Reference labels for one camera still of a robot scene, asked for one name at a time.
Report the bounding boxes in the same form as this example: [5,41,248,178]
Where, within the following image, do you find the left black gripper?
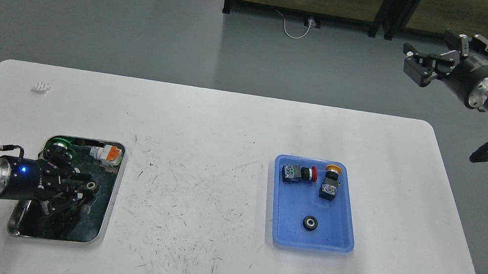
[0,145,95,217]

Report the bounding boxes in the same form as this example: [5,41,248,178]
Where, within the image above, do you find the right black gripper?
[402,29,488,111]

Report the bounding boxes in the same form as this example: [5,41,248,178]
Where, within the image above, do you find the black gear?
[302,215,319,231]
[84,181,100,195]

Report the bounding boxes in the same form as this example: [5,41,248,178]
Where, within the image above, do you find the silver metal tray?
[6,135,127,245]

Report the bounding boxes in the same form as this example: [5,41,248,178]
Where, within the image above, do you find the white orange connector block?
[89,144,124,169]

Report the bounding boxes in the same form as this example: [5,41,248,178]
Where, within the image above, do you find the small white plastic piece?
[31,82,51,94]

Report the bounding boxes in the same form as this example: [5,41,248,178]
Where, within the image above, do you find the blue plastic tray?
[271,154,355,254]

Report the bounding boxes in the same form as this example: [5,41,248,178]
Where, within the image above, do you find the green push button switch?
[40,137,76,167]

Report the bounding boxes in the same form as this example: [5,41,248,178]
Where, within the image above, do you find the white floor cable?
[271,9,318,43]

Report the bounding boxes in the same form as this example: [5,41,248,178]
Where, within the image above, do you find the yellow push button switch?
[318,164,343,201]

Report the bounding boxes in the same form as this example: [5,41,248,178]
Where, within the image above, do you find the red push button switch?
[280,164,318,184]

